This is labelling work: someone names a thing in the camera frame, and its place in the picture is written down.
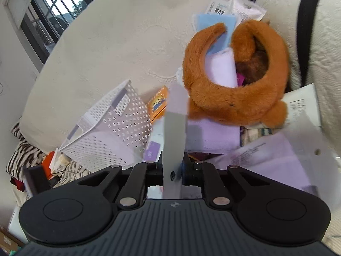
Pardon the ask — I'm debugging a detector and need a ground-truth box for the white paper sheet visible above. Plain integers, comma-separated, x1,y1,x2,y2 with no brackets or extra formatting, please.
162,83,188,199

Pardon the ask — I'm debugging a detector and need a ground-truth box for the brown plush headband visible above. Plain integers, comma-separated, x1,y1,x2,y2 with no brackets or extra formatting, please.
183,20,290,128

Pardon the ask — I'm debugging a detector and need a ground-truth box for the white perforated plastic basket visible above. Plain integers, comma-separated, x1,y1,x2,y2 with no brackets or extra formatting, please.
59,80,152,172

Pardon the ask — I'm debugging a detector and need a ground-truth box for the orange cartoon box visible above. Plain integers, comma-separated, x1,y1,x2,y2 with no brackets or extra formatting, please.
147,86,168,123

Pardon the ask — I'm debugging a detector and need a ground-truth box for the large printed paper sheet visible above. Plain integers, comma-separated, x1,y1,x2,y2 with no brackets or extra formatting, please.
209,113,340,196

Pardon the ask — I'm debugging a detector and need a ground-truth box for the zebra striped fabric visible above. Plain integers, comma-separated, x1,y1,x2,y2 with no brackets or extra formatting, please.
6,121,91,186

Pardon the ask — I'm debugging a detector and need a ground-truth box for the large cream pillow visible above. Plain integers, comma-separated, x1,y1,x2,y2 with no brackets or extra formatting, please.
20,0,211,152

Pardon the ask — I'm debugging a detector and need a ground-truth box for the light blue face mask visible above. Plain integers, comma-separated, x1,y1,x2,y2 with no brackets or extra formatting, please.
190,14,237,55

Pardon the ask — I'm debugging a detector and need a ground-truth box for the white printed leaflet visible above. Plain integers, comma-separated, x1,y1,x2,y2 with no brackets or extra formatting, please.
205,0,266,24

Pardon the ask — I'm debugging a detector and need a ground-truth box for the cream quilted cushion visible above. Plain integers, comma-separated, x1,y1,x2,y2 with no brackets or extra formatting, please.
256,0,340,143

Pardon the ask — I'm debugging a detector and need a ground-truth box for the window with dark frame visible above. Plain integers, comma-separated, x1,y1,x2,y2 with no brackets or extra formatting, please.
20,0,93,64

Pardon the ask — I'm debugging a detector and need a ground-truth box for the black backpack strap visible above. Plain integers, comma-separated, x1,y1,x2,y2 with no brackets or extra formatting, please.
295,0,334,87

